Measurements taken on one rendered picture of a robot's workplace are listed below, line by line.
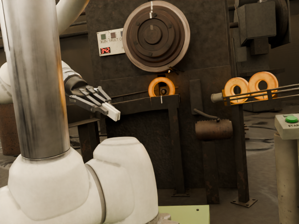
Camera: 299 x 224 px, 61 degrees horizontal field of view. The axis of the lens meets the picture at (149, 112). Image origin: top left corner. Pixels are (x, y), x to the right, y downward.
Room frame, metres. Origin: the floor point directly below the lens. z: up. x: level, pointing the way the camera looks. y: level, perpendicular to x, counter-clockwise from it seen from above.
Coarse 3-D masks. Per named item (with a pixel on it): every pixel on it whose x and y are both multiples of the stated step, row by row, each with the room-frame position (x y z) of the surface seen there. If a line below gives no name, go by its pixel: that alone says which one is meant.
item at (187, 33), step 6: (144, 6) 1.77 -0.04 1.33; (168, 6) 1.73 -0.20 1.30; (174, 6) 1.72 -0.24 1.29; (132, 12) 1.79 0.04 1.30; (180, 12) 1.71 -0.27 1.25; (180, 18) 1.72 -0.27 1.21; (126, 24) 1.80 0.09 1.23; (186, 24) 1.71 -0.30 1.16; (126, 30) 1.80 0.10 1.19; (186, 30) 1.71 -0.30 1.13; (186, 36) 1.71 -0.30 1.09; (126, 42) 1.80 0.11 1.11; (186, 42) 1.71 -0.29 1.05; (126, 48) 1.80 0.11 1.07; (186, 48) 1.71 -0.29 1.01; (126, 54) 1.80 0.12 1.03; (180, 54) 1.72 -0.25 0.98; (132, 60) 1.80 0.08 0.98; (174, 60) 1.73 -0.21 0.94; (138, 66) 1.79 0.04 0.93; (144, 66) 1.78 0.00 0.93; (162, 66) 1.75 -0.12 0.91
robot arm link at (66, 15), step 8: (64, 0) 0.70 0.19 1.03; (72, 0) 0.69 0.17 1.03; (80, 0) 0.69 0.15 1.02; (88, 0) 0.70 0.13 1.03; (56, 8) 0.72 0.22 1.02; (64, 8) 0.71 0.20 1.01; (72, 8) 0.70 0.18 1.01; (80, 8) 0.71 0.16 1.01; (64, 16) 0.72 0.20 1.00; (72, 16) 0.72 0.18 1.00; (64, 24) 0.73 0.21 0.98; (0, 72) 0.80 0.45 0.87; (0, 80) 0.80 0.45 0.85; (8, 80) 0.79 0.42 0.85; (0, 88) 0.80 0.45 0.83; (8, 88) 0.80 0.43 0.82; (0, 96) 0.80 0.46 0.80; (8, 96) 0.82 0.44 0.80
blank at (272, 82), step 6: (258, 72) 1.41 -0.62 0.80; (264, 72) 1.38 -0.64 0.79; (252, 78) 1.44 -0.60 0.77; (258, 78) 1.41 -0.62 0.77; (264, 78) 1.39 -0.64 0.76; (270, 78) 1.36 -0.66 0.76; (252, 84) 1.44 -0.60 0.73; (270, 84) 1.36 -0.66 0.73; (276, 84) 1.35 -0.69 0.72; (252, 90) 1.44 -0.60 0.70; (258, 90) 1.42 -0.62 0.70; (276, 90) 1.36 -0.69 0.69; (258, 96) 1.42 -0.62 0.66; (264, 96) 1.39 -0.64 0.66
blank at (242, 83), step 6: (234, 78) 1.52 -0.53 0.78; (240, 78) 1.49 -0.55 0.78; (228, 84) 1.55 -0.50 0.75; (234, 84) 1.52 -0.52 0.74; (240, 84) 1.49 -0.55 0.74; (246, 84) 1.46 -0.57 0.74; (228, 90) 1.55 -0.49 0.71; (246, 90) 1.46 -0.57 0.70; (240, 96) 1.49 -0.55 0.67; (234, 102) 1.52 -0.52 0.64; (240, 102) 1.50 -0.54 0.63
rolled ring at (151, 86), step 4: (156, 80) 1.78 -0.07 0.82; (160, 80) 1.78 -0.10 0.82; (164, 80) 1.77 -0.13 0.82; (168, 80) 1.77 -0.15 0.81; (152, 84) 1.79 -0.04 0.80; (168, 84) 1.77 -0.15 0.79; (172, 84) 1.76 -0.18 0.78; (152, 88) 1.79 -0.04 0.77; (172, 88) 1.76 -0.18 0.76; (152, 92) 1.79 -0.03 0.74; (172, 92) 1.76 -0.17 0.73
